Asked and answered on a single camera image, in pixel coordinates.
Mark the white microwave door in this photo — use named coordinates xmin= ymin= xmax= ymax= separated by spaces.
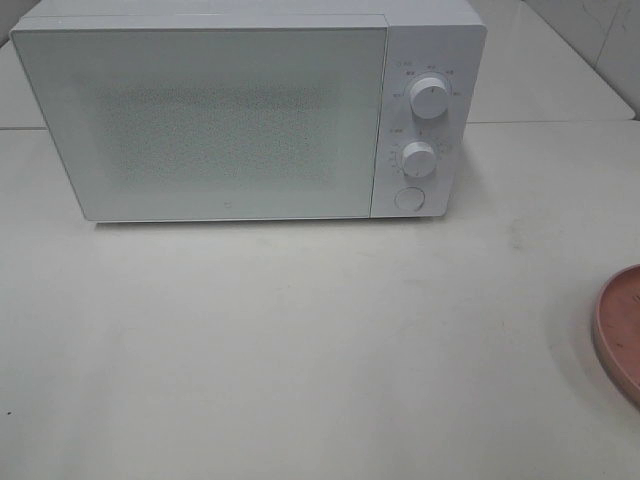
xmin=14 ymin=28 xmax=386 ymax=222

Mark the white dial knob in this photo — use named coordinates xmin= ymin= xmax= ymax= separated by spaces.
xmin=406 ymin=72 xmax=451 ymax=120
xmin=401 ymin=142 xmax=438 ymax=178

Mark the upper white dial knob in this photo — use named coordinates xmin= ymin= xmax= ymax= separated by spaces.
xmin=406 ymin=72 xmax=451 ymax=120

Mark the round white door button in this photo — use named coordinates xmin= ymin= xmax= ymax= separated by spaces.
xmin=394 ymin=187 xmax=425 ymax=212

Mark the pink round plate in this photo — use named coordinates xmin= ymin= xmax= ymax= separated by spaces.
xmin=592 ymin=265 xmax=639 ymax=408

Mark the lower white dial knob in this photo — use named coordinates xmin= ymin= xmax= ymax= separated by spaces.
xmin=401 ymin=142 xmax=438 ymax=178

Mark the white microwave oven body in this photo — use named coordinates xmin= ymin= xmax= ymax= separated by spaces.
xmin=10 ymin=1 xmax=487 ymax=222

